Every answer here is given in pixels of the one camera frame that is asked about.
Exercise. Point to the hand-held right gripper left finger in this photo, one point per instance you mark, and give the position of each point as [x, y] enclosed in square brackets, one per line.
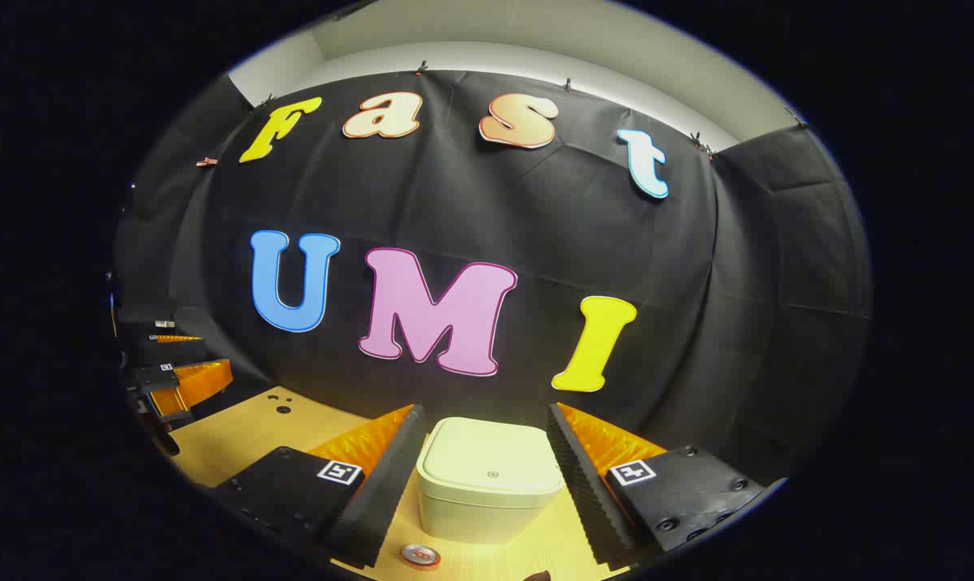
[386, 492]

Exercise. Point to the red pop can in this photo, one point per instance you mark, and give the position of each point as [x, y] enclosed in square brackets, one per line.
[420, 554]

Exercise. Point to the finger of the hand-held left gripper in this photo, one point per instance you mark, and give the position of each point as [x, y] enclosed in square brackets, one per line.
[177, 339]
[160, 378]

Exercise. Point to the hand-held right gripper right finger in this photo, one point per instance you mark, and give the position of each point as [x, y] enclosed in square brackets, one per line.
[583, 492]

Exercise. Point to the wooden desktop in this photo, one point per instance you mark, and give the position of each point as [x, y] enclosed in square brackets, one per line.
[244, 436]

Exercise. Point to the light green garbage bin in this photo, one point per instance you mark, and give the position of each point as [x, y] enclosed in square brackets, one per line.
[486, 500]

